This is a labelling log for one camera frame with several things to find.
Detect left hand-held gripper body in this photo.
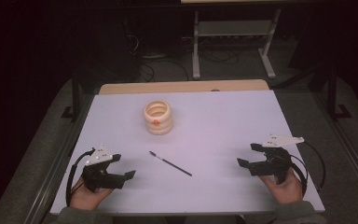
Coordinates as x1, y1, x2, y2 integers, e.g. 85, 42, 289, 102
81, 144, 126, 193

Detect person's left hand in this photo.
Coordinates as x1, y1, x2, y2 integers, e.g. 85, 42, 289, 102
69, 176, 115, 212

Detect wooden table board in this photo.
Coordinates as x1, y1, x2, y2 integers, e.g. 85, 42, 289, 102
98, 78, 270, 95

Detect black metal stand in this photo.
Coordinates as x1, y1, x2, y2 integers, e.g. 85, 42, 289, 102
61, 77, 82, 123
325, 63, 352, 121

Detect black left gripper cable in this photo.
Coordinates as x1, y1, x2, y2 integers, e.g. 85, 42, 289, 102
65, 147, 96, 208

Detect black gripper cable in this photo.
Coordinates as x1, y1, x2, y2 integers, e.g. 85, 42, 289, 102
290, 141, 327, 198
65, 147, 96, 208

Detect person's right hand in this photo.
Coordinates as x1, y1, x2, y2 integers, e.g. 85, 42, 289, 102
259, 167, 304, 206

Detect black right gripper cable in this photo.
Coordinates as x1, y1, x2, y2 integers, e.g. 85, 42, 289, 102
290, 141, 327, 198

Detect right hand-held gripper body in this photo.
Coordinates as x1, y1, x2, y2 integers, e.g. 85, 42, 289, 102
247, 133, 306, 185

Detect black pen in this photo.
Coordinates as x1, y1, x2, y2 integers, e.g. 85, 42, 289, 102
148, 150, 193, 177

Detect metal stand frame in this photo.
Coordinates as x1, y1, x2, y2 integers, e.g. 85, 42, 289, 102
180, 0, 282, 80

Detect black floor cables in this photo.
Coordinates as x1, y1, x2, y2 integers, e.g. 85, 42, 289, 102
125, 32, 241, 82

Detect cream ringed pen holder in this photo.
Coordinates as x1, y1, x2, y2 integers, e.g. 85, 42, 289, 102
142, 99, 174, 136

